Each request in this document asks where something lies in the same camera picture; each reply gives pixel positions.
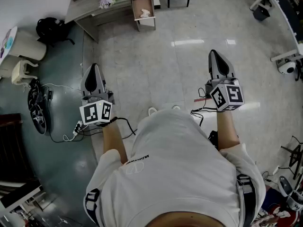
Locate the round printed table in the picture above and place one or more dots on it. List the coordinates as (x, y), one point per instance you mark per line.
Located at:
(8, 41)

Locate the white power strip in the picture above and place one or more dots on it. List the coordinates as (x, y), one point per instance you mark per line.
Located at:
(77, 129)

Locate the black folding stand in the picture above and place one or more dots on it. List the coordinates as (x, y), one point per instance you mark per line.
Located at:
(294, 157)

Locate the long white desk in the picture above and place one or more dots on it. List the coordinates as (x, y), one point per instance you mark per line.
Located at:
(287, 11)

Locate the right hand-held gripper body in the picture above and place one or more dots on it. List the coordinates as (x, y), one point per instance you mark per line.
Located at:
(233, 94)

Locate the black backpack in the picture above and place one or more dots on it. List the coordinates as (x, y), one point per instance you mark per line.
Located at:
(52, 31)

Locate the white floor appliance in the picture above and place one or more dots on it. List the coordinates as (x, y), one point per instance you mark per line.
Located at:
(290, 193)

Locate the wooden desk drawer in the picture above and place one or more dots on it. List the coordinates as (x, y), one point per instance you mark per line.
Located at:
(146, 23)

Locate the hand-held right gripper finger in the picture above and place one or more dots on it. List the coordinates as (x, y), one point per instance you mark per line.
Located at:
(230, 71)
(211, 67)

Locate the white cylindrical bin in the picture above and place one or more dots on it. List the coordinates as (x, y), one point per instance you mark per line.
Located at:
(28, 46)

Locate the person's neck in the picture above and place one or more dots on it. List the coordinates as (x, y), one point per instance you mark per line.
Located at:
(184, 221)

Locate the white cloth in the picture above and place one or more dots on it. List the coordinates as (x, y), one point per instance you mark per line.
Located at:
(145, 13)

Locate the person's left forearm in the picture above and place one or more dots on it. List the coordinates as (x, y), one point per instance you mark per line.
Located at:
(113, 143)

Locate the black waist pouch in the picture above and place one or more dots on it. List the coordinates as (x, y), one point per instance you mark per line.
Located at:
(213, 138)

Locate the white t-shirt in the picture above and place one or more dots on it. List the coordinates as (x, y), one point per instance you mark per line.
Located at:
(175, 169)

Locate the person's right white shoe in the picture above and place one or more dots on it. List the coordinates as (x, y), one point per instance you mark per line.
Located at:
(176, 107)

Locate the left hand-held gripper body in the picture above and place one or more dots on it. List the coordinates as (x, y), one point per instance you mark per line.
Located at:
(94, 112)

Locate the small black box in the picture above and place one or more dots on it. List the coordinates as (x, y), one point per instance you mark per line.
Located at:
(261, 12)

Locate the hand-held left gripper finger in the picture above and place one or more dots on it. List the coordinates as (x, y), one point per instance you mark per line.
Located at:
(83, 86)
(101, 86)

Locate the white round device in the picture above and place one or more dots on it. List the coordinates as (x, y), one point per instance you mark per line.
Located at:
(287, 68)

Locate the grey wooden desk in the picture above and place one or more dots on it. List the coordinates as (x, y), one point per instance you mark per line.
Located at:
(85, 11)

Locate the person's right forearm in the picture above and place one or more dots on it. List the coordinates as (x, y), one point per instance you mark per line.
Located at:
(227, 131)

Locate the person's left white shoe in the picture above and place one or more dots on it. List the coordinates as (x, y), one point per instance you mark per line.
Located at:
(152, 110)

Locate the person's white shoe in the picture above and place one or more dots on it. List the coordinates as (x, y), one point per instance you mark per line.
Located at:
(176, 107)
(152, 110)

